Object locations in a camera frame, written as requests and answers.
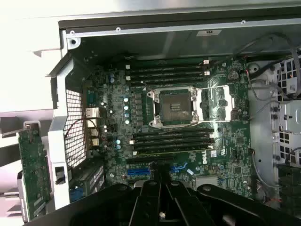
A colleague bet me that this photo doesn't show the long blue expansion slot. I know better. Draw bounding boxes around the long blue expansion slot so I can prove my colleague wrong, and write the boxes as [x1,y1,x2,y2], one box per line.
[127,164,189,177]

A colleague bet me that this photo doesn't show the green motherboard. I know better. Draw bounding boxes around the green motherboard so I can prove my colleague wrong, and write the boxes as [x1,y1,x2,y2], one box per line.
[82,56,254,197]

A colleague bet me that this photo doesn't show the silver chipset heatsink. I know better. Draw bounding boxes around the silver chipset heatsink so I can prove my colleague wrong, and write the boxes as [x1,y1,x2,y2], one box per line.
[195,176,221,189]

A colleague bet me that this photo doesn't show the black expansion slot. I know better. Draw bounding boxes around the black expansion slot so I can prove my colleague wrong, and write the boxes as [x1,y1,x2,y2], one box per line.
[126,157,189,166]

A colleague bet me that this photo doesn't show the CPU socket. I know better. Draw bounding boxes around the CPU socket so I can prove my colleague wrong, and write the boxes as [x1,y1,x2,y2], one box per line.
[147,86,198,129]

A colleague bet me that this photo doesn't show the round coin battery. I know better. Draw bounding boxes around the round coin battery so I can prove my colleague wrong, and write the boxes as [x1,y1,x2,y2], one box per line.
[227,70,239,82]

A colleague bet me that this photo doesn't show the thin metal locking lever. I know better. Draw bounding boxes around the thin metal locking lever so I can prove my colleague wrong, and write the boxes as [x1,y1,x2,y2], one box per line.
[197,84,231,91]
[181,118,252,129]

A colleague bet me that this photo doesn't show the black case cable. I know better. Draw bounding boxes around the black case cable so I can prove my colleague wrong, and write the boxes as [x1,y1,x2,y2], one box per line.
[231,32,301,62]

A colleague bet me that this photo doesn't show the metal rear port block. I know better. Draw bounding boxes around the metal rear port block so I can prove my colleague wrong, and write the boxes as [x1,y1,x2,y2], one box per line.
[85,107,101,151]

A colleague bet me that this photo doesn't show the metal disk bay cage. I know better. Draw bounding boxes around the metal disk bay cage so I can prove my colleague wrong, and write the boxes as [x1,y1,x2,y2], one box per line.
[270,57,301,165]

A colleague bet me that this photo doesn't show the black RAM slot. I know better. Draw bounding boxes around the black RAM slot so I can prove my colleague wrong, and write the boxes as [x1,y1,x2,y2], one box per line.
[129,65,209,74]
[126,70,210,81]
[134,141,214,150]
[129,135,215,145]
[126,59,210,70]
[129,77,207,86]
[133,129,215,138]
[132,146,214,156]

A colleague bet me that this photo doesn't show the open black PC case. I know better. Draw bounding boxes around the open black PC case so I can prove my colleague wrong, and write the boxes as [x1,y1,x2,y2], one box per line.
[46,4,301,226]

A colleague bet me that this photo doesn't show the grey parts rack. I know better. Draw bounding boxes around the grey parts rack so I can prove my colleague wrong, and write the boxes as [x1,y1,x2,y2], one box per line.
[0,110,56,226]

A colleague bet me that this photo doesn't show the metal socket cover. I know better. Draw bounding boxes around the metal socket cover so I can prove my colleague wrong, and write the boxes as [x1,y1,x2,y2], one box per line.
[196,85,236,122]

